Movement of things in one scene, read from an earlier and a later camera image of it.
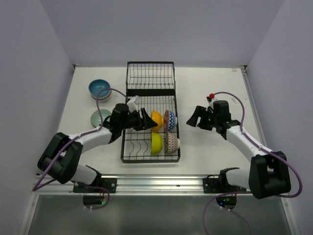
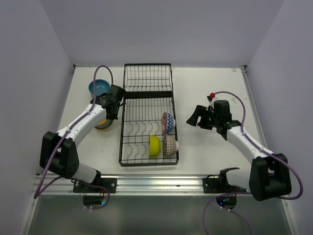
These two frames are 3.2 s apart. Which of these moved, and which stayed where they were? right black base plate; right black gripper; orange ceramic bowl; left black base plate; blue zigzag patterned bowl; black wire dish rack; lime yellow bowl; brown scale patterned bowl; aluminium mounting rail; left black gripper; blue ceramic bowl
Moved: left black gripper; blue zigzag patterned bowl; brown scale patterned bowl; orange ceramic bowl; lime yellow bowl
Stayed: left black base plate; black wire dish rack; right black gripper; aluminium mounting rail; blue ceramic bowl; right black base plate
